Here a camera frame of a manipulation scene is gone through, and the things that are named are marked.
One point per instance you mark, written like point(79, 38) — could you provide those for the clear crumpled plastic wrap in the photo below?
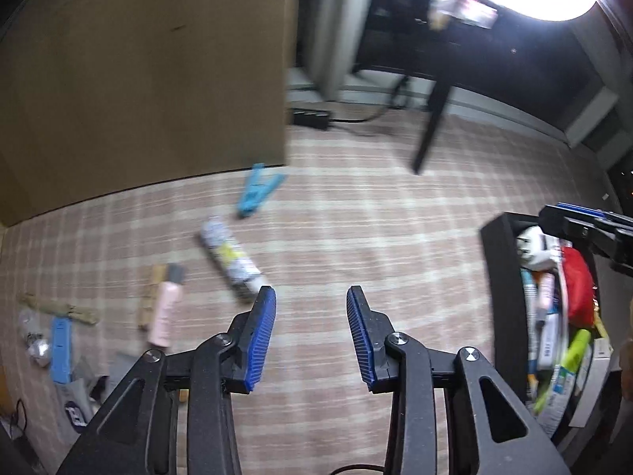
point(37, 351)

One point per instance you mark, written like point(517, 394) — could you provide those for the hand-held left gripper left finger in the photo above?
point(262, 336)

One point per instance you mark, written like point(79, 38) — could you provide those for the large brown cardboard box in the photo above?
point(143, 84)

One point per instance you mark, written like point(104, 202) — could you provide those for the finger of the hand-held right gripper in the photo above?
point(583, 209)
point(573, 230)

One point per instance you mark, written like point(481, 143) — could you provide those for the grey curtain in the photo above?
point(336, 29)

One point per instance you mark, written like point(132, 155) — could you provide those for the white blurred packet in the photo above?
point(460, 10)

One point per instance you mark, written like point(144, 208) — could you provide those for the grey sachet with dark circle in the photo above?
point(74, 413)

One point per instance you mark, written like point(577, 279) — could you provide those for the white corn LED bulb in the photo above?
point(230, 257)

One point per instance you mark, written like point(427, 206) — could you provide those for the black storage container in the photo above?
point(504, 307)

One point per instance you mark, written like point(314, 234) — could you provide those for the wooden clothespin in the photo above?
point(59, 309)
point(148, 302)

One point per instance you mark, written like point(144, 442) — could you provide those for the blue flat packet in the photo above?
point(60, 351)

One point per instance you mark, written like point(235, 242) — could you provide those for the red pouch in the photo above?
point(578, 287)

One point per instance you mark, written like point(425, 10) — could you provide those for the pink tube with grey cap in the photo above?
point(165, 311)

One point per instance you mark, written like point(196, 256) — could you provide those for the green highlighter pen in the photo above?
point(576, 351)

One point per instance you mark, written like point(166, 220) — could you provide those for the black power strip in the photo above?
point(311, 117)

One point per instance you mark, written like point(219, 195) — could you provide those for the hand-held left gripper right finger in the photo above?
point(358, 336)

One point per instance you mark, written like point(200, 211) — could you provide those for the teal plastic clothespin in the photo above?
point(254, 193)

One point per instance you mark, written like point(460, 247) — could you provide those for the black desk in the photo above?
point(430, 128)

